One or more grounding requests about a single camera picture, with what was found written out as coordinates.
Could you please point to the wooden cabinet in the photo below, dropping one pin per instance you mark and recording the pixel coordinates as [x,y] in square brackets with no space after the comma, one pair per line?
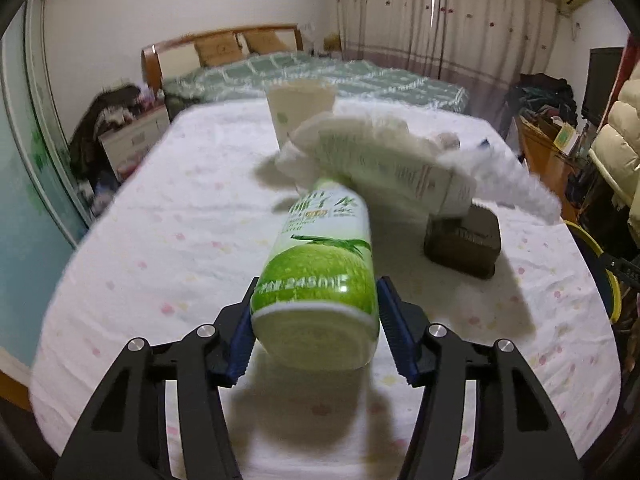
[542,165]

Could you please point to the yellow rim trash bin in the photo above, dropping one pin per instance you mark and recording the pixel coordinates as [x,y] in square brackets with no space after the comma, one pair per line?
[614,300]

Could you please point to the bed with green quilt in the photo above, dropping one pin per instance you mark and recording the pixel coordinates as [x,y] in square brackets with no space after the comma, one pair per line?
[350,75]

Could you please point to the dark brown box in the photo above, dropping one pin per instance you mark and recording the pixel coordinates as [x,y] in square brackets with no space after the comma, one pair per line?
[465,245]

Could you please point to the white fluffy cloth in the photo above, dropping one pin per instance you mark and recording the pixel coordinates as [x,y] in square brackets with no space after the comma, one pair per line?
[520,185]

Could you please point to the white tissue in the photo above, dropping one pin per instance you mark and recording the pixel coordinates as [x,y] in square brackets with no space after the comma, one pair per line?
[295,165]

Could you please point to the white printed carton box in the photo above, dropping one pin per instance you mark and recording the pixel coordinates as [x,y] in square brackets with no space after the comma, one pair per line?
[390,165]

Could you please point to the wooden headboard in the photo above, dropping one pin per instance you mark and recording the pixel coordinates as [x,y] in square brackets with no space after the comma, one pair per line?
[152,65]

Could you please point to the white floral tablecloth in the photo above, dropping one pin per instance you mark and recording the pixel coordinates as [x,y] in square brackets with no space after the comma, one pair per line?
[150,240]

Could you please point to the white nightstand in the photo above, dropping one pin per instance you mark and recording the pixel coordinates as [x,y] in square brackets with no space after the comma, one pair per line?
[130,145]

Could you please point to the white paper cup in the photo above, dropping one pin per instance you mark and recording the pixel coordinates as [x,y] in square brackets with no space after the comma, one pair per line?
[295,105]

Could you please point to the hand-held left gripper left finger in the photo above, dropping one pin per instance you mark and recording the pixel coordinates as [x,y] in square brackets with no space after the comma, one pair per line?
[240,345]

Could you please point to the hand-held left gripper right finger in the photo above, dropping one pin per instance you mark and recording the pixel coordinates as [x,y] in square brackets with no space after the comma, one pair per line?
[400,340]

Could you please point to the striped floral curtain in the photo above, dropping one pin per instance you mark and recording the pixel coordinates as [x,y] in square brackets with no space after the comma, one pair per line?
[400,10]

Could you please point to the teal wardrobe sliding door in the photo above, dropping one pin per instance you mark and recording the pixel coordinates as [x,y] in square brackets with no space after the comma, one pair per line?
[25,210]

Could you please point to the dark clothes heap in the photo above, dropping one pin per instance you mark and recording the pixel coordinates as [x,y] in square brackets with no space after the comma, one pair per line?
[107,105]

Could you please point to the cream puffy jacket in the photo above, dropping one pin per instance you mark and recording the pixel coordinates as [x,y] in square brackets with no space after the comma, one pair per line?
[620,145]

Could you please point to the green label drink bottle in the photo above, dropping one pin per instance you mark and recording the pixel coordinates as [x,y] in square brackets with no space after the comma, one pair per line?
[315,270]

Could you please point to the pile of dark clothes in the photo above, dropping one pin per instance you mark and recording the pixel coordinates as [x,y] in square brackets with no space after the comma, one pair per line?
[542,95]

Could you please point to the black television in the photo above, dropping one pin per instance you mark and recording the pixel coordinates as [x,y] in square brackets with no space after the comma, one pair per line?
[602,85]

